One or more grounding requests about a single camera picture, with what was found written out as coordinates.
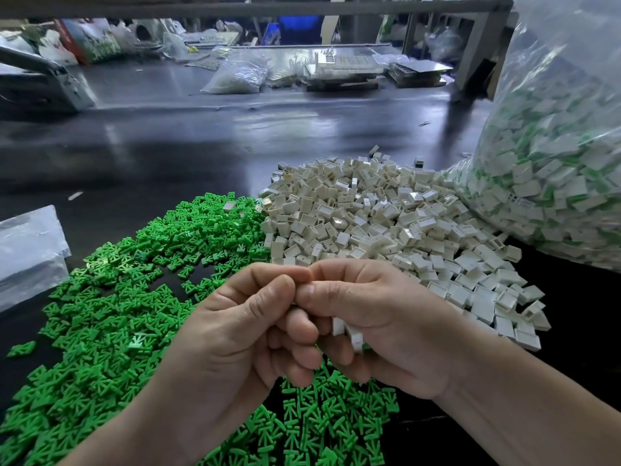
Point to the person's right hand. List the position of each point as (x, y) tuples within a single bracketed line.
[(388, 325)]

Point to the person's left hand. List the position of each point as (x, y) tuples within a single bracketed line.
[(233, 359)]

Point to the small white plastic part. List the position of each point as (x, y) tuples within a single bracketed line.
[(351, 335)]

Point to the pile of white plastic caps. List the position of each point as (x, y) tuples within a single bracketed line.
[(398, 208)]

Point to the pile of green plastic clips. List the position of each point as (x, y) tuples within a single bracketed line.
[(87, 310)]

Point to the clear plastic bag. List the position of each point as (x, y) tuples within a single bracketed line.
[(563, 170)]

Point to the person's left forearm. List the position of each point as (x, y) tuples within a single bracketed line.
[(112, 446)]

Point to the small green plastic part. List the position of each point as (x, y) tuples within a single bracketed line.
[(20, 348)]

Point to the small clear bag of parts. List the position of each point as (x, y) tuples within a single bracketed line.
[(236, 76)]

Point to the stack of clear flat bags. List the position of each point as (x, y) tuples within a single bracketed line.
[(31, 255)]

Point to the dark flat tray stack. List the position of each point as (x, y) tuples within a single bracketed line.
[(421, 72)]

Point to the blue crate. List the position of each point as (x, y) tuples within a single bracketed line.
[(299, 30)]

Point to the grey metal horizontal bar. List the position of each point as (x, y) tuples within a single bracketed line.
[(291, 7)]

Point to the grey heat sealer machine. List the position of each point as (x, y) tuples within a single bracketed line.
[(47, 82)]

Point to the grey metal slanted post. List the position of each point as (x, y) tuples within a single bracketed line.
[(482, 39)]

